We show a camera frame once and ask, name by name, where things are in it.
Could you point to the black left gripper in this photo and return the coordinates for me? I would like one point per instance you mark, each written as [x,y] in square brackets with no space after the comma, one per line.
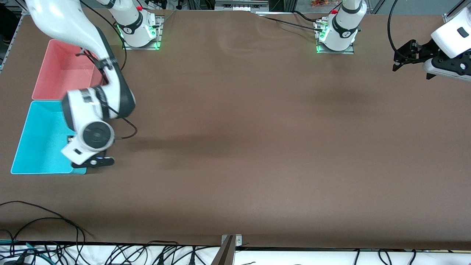
[421,52]

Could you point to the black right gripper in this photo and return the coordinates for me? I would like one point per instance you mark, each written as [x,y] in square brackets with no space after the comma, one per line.
[69,140]

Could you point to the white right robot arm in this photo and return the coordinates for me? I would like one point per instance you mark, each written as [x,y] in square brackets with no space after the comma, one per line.
[88,110]

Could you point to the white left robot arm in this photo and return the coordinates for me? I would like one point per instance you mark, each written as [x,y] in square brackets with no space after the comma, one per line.
[344,25]

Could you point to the blue plastic bin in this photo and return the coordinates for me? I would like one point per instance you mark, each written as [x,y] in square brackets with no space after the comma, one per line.
[40,147]

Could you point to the pink plastic bin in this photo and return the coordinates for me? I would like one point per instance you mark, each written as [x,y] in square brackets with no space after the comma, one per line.
[59,81]

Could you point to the orange packet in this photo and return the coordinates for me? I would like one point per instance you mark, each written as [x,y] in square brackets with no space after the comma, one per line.
[322,3]

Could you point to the dark metal bar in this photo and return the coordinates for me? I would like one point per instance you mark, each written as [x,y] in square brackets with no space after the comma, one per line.
[225,254]

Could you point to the brown table cover sheet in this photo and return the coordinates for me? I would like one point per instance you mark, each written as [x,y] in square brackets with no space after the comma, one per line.
[257,154]

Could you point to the grey metal box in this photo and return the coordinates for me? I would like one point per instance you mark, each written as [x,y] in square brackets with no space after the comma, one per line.
[241,4]

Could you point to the aluminium frame profile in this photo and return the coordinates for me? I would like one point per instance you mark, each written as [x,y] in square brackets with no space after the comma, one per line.
[454,13]
[21,11]

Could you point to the small metal table bracket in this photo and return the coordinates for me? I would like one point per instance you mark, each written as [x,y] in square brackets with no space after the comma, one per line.
[237,240]

